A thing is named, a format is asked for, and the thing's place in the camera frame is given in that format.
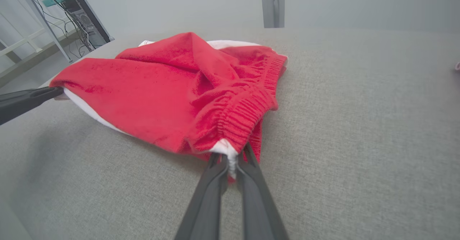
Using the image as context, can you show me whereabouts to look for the grey partition post with feet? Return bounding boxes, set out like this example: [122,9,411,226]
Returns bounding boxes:
[261,0,285,28]

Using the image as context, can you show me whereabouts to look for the white metal railing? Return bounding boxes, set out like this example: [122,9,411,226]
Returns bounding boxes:
[0,12,49,66]

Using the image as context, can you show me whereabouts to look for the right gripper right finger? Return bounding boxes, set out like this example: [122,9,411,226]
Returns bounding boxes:
[237,143,290,240]

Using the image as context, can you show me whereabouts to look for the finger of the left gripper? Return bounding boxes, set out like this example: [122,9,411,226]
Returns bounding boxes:
[0,87,64,125]

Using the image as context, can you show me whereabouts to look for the tangled black cables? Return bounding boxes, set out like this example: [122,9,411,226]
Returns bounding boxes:
[22,0,99,59]

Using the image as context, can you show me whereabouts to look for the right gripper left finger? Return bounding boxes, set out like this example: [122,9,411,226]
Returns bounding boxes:
[174,153,229,240]

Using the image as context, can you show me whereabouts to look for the red shorts with white stripe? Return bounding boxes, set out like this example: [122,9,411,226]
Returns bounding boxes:
[49,32,289,183]

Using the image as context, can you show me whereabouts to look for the black computer tower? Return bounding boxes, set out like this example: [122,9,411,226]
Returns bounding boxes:
[59,0,112,48]

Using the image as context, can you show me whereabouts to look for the white desk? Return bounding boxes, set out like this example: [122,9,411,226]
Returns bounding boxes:
[13,0,72,63]

